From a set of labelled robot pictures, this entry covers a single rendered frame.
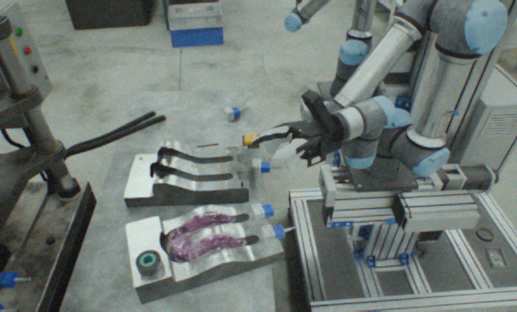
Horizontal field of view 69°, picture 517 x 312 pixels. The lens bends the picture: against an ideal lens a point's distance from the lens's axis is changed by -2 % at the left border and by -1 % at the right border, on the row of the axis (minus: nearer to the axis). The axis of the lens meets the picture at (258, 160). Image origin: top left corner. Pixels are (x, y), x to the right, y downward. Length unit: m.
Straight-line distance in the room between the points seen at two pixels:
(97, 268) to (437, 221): 1.21
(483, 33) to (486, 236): 1.70
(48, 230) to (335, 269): 1.37
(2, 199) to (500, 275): 2.29
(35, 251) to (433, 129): 1.43
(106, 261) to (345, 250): 1.27
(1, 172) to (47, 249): 0.32
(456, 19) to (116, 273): 1.28
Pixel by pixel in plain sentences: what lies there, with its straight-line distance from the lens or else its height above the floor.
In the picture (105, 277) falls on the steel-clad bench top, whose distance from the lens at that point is 1.48.
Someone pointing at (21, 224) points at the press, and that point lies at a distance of 1.80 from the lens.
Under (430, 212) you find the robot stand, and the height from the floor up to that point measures 0.95.
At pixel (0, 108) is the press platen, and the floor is 1.29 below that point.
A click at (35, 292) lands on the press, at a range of 1.56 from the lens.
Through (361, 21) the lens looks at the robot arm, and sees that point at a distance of 1.78.
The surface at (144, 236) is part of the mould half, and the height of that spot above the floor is 0.91.
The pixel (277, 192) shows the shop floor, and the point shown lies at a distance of 2.72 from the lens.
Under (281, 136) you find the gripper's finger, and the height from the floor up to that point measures 1.45.
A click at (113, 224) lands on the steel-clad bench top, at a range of 1.62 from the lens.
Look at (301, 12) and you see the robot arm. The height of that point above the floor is 1.39.
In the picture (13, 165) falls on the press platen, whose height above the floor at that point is 1.04.
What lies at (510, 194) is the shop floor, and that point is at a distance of 3.25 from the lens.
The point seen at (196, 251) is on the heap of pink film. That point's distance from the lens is 1.34.
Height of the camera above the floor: 1.98
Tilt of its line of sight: 42 degrees down
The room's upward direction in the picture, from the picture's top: straight up
